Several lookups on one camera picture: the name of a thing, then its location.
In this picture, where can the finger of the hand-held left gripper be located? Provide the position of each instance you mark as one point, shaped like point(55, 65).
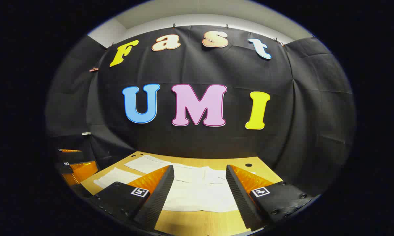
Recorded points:
point(70, 156)
point(63, 169)

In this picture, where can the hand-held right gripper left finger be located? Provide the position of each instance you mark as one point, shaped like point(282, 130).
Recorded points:
point(157, 200)

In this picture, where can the black backdrop cloth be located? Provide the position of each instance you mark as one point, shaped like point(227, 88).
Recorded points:
point(197, 68)

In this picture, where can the white jeans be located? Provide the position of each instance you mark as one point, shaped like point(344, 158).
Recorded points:
point(200, 193)

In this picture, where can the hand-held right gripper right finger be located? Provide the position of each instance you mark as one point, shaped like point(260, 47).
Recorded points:
point(241, 200)

